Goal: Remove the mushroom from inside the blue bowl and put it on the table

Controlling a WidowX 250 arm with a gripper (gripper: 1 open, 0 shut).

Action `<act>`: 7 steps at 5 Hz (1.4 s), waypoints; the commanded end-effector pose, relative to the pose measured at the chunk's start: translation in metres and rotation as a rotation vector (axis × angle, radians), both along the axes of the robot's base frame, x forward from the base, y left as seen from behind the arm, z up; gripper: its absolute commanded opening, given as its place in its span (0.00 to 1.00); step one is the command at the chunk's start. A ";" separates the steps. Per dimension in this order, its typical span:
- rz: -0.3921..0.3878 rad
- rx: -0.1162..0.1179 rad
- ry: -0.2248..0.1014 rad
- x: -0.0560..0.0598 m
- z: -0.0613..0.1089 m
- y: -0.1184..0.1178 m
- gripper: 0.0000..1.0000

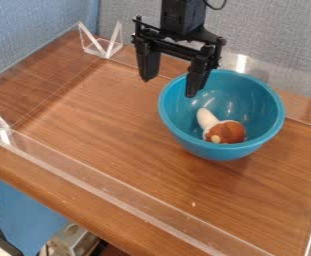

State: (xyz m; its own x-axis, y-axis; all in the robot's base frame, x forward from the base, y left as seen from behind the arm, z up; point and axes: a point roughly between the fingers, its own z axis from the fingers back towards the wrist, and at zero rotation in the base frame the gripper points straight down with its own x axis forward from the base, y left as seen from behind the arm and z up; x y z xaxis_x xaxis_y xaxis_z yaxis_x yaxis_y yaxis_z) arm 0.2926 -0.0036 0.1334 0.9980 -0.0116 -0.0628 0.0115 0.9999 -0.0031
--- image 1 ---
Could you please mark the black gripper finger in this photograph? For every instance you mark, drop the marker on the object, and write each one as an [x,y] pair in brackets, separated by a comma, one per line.
[197,73]
[148,59]

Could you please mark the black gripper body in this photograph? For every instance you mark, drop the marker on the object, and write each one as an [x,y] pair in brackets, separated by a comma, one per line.
[180,35]

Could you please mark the brown toy mushroom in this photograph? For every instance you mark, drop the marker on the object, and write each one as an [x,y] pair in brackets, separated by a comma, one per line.
[219,132]

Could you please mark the blue plastic bowl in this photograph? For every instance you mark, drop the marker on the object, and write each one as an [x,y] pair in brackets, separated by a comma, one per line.
[234,96]

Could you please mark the clear acrylic front barrier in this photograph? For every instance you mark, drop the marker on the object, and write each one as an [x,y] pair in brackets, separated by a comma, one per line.
[173,221]

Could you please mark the white object under table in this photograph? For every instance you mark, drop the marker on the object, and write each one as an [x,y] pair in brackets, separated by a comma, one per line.
[71,241]

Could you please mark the clear acrylic corner bracket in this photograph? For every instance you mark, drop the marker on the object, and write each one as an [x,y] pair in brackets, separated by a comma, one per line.
[97,46]

